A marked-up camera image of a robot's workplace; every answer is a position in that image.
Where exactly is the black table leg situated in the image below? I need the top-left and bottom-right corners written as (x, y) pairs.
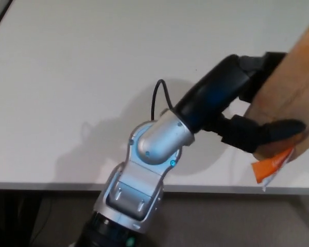
top-left (0, 191), bottom-right (46, 247)

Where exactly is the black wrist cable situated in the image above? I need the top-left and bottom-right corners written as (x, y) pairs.
top-left (150, 79), bottom-right (175, 121)

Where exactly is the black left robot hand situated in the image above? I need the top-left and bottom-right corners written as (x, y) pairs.
top-left (174, 51), bottom-right (307, 154)

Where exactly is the orange soft plush plate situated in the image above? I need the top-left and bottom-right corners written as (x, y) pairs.
top-left (246, 2), bottom-right (309, 192)

